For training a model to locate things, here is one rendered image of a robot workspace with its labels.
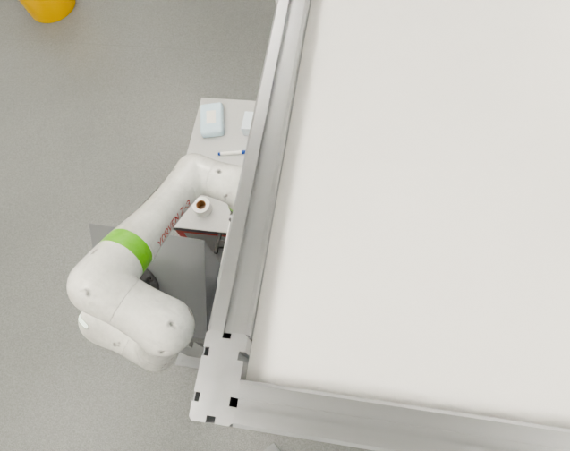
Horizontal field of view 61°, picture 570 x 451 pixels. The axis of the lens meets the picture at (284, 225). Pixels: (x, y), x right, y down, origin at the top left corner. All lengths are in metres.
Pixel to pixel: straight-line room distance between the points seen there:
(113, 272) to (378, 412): 0.72
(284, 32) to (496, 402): 0.47
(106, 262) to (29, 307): 1.96
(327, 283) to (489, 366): 0.17
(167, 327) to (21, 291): 2.09
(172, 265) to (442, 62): 1.10
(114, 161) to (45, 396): 1.37
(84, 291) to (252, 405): 0.65
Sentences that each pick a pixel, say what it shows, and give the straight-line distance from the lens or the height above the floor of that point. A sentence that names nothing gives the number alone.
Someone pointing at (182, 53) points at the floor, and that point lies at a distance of 3.51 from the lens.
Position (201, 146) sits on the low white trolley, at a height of 0.76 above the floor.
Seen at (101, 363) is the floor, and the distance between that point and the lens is 2.73.
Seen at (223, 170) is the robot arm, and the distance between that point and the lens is 1.28.
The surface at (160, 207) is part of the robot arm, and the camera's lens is 1.19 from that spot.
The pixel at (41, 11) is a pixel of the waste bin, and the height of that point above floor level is 0.12.
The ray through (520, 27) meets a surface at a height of 1.97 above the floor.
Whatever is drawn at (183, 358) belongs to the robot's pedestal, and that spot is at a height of 0.02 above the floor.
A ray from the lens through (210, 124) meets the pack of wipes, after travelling 2.07.
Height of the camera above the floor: 2.44
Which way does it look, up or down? 66 degrees down
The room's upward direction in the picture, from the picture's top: 14 degrees counter-clockwise
